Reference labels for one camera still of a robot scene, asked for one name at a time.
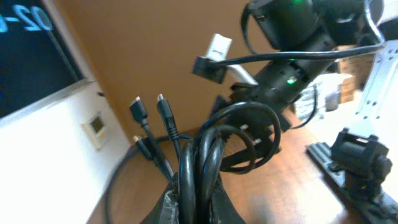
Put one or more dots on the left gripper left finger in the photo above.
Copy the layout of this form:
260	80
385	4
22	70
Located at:
167	208

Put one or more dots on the right camera cable black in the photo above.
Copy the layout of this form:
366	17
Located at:
329	55

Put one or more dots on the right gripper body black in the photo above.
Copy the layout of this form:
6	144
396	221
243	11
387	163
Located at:
280	83

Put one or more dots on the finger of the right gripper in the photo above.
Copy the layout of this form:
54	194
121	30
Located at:
258	125

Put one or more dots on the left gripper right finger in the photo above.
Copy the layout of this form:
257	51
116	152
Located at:
222	208

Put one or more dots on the wall thermostat panel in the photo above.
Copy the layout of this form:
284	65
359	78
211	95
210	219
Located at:
96	130

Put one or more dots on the dark wall screen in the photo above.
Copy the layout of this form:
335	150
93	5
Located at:
35	60

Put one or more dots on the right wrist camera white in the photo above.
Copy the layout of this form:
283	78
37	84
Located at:
217	52

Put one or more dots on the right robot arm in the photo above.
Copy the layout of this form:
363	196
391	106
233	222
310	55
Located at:
307	37

